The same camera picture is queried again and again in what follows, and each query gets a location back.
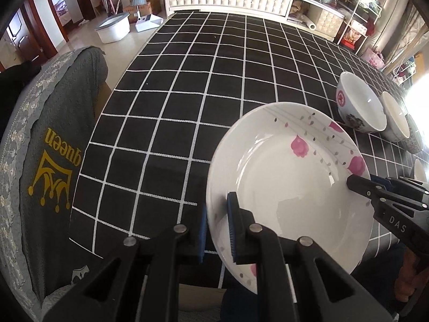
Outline white plastic tub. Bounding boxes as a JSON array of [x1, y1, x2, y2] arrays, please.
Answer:
[[94, 12, 131, 44]]

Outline white dustpan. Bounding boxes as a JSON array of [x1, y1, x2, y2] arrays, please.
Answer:
[[135, 14, 164, 33]]

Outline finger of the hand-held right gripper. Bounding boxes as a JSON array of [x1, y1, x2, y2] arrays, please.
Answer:
[[385, 177, 429, 194], [346, 173, 429, 210]]

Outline pink bag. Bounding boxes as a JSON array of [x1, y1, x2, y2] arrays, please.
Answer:
[[360, 47, 384, 69]]

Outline white bowl with red pattern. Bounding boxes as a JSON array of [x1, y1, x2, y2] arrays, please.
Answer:
[[335, 71, 387, 133]]

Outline white plate with pink flowers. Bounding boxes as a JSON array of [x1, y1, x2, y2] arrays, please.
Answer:
[[205, 101, 375, 294]]

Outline plain white bowl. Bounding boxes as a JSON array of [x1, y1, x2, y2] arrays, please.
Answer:
[[379, 91, 411, 142]]

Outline person's right hand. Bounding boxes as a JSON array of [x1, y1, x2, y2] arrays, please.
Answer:
[[400, 250, 421, 304]]

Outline dark-rimmed white bowl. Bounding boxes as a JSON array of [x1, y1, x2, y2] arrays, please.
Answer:
[[404, 113, 423, 155]]

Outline white wire rack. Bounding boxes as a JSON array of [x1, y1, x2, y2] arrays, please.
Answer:
[[337, 0, 383, 54]]

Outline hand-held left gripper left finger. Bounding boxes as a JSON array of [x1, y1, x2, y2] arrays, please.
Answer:
[[42, 204, 208, 322]]

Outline black checkered tablecloth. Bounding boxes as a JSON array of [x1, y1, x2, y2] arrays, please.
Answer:
[[69, 11, 429, 289]]

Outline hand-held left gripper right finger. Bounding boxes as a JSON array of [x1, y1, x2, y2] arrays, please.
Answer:
[[227, 192, 393, 322]]

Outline person's dark trousers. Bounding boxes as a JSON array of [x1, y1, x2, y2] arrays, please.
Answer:
[[349, 241, 408, 312]]

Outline red box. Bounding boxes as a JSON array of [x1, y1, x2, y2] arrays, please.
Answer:
[[340, 28, 361, 52]]

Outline brown wooden doorway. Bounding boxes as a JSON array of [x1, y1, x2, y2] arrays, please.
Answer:
[[20, 0, 69, 61]]

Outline white paper roll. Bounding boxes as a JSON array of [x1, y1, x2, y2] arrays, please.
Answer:
[[299, 14, 317, 31]]

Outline grey chair cover gold crown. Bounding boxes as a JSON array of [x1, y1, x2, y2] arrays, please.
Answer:
[[0, 46, 109, 322]]

